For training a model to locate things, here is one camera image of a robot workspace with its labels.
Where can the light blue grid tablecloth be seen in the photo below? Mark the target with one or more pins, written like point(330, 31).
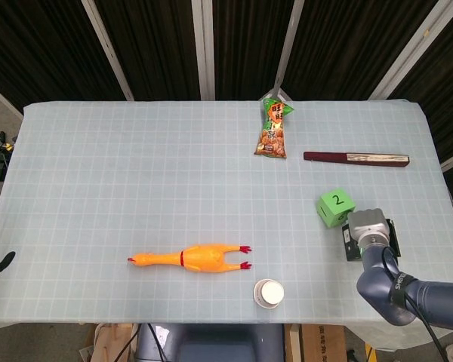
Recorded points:
point(136, 169)

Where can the pale wooden slat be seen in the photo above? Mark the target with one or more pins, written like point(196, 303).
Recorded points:
point(292, 345)

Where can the brown cardboard box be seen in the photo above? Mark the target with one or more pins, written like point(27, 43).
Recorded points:
point(322, 345)

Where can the yellow rubber chicken toy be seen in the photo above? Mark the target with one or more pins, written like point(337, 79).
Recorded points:
point(204, 258)

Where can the dark red folded fan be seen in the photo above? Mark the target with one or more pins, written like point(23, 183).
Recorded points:
point(324, 156)

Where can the green numbered paper cube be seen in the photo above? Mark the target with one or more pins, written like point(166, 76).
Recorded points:
point(334, 207)

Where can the right blue robot arm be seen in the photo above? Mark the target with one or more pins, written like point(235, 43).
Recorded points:
point(377, 286)

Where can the black open cardboard box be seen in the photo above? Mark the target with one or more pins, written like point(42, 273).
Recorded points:
point(350, 245)

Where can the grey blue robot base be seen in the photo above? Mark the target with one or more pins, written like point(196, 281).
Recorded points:
point(219, 343)

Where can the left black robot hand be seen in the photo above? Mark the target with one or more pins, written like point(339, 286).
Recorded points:
point(0, 264)

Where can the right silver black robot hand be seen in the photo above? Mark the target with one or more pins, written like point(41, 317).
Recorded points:
point(368, 224)

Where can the light wooden board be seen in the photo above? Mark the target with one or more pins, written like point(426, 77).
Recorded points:
point(113, 345)

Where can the white paper cup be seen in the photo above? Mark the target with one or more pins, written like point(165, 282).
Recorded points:
point(270, 292)

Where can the green orange snack bag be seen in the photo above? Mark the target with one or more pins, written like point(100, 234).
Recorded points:
point(272, 139)

